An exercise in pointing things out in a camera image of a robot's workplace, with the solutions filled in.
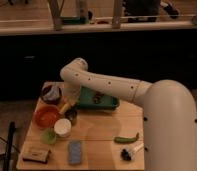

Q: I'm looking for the yellow banana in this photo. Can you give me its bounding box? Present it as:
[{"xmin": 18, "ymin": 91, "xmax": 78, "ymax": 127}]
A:
[{"xmin": 59, "ymin": 103, "xmax": 71, "ymax": 115}]

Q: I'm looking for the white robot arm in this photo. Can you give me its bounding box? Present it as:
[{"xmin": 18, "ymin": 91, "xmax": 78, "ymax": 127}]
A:
[{"xmin": 60, "ymin": 58, "xmax": 197, "ymax": 171}]

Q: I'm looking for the dark bowl with cloth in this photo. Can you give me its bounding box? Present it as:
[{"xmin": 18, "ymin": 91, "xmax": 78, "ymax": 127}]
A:
[{"xmin": 40, "ymin": 85, "xmax": 62, "ymax": 105}]

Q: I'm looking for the red bowl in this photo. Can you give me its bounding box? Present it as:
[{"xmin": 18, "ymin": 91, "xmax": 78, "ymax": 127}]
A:
[{"xmin": 32, "ymin": 105, "xmax": 60, "ymax": 130}]

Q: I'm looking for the green plastic tray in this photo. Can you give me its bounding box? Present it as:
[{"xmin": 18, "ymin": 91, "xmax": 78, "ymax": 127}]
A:
[{"xmin": 77, "ymin": 87, "xmax": 120, "ymax": 110}]

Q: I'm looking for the small metal cup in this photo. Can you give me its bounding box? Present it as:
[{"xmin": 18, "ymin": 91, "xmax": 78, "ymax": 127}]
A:
[{"xmin": 65, "ymin": 110, "xmax": 77, "ymax": 125}]

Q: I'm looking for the dark grape bunch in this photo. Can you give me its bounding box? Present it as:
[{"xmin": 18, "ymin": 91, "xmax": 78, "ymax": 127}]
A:
[{"xmin": 93, "ymin": 92, "xmax": 104, "ymax": 104}]

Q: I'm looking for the white cup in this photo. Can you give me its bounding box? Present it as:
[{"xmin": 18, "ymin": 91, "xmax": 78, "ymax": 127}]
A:
[{"xmin": 54, "ymin": 119, "xmax": 72, "ymax": 137}]

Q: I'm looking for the light green cup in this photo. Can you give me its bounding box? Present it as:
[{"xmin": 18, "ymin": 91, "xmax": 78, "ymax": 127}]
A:
[{"xmin": 40, "ymin": 128, "xmax": 56, "ymax": 144}]

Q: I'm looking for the blue sponge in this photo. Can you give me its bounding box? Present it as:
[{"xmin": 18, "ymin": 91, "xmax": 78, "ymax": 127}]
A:
[{"xmin": 68, "ymin": 141, "xmax": 82, "ymax": 165}]

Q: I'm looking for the green pepper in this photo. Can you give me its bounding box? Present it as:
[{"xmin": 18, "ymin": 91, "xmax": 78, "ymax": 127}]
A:
[{"xmin": 114, "ymin": 133, "xmax": 139, "ymax": 144}]

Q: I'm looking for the black pole stand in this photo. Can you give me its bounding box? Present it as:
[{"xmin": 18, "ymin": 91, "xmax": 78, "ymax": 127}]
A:
[{"xmin": 3, "ymin": 122, "xmax": 16, "ymax": 171}]

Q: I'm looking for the brown wooden block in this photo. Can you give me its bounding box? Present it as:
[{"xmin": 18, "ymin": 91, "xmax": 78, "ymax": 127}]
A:
[{"xmin": 22, "ymin": 147, "xmax": 51, "ymax": 164}]

